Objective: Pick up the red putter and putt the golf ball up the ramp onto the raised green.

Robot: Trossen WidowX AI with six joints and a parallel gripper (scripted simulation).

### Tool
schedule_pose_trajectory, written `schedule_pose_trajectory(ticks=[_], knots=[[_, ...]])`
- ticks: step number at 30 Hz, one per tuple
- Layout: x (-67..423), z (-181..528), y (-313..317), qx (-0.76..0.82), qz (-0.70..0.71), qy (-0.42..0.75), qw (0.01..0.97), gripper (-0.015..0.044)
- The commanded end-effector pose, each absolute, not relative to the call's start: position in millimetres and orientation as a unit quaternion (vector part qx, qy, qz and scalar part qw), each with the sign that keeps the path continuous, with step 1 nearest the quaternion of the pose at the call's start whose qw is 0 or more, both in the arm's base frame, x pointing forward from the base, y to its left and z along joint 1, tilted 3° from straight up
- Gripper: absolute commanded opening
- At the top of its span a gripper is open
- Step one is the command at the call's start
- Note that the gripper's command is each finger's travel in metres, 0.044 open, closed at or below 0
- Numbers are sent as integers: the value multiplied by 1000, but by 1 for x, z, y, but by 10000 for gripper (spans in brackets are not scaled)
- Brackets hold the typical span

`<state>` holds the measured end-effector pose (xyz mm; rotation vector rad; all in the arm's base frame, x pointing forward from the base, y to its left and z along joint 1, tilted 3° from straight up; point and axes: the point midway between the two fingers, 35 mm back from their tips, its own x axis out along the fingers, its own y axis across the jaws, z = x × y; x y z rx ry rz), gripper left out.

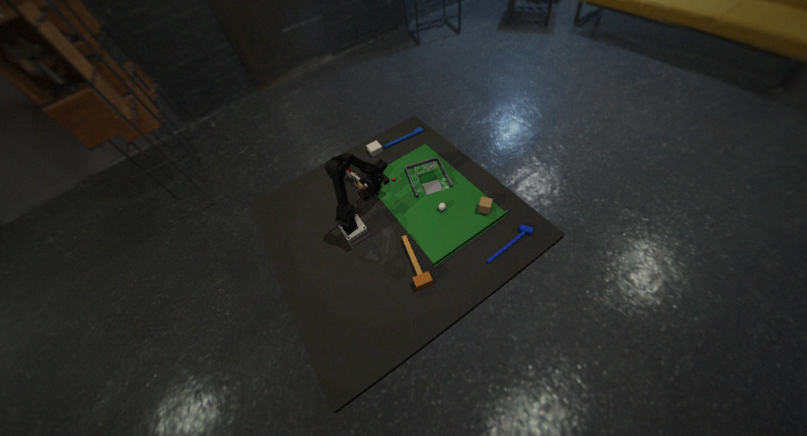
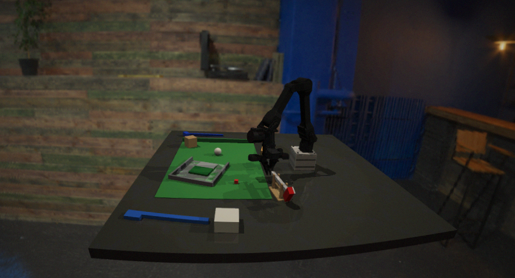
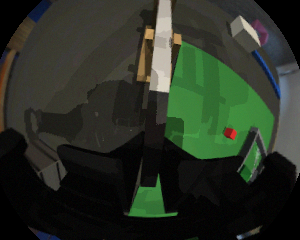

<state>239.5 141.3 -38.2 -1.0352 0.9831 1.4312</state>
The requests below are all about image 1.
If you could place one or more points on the green flat mat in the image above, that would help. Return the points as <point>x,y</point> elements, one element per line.
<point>435,231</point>

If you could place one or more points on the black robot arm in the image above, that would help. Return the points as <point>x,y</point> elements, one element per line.
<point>335,169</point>

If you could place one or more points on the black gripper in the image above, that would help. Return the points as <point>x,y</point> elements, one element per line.
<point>364,193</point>

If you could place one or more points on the brown cube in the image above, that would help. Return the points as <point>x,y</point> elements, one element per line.
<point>485,205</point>

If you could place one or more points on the beige speckled block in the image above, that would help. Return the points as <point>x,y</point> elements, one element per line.
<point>374,148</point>

